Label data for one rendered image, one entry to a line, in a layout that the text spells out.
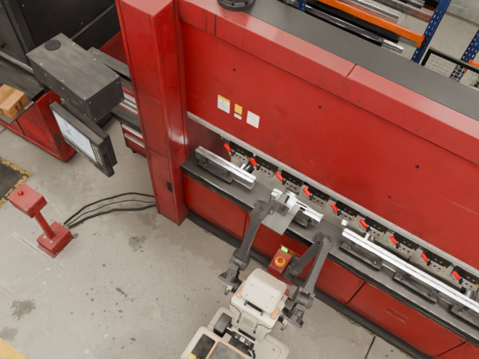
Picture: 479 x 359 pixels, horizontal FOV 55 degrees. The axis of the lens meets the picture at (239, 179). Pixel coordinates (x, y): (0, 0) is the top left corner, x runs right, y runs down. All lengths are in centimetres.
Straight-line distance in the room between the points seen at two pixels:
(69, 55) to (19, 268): 217
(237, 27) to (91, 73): 84
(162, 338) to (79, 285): 84
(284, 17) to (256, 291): 144
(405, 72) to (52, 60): 184
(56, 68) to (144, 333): 218
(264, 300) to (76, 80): 156
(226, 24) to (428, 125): 107
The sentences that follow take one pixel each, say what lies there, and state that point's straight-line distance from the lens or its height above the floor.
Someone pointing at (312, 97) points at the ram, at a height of 206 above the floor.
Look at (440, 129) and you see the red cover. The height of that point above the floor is 225.
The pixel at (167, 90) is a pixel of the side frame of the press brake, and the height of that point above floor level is 175.
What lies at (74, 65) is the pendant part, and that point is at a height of 195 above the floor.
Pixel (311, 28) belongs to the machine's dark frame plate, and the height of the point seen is 230.
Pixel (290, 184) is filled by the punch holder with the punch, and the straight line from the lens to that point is 305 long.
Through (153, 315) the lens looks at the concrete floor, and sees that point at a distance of 397.
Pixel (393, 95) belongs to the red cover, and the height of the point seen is 230.
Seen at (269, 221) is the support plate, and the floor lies 100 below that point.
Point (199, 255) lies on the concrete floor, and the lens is 412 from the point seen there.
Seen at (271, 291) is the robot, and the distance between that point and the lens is 256.
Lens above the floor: 379
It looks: 58 degrees down
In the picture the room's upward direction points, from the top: 6 degrees clockwise
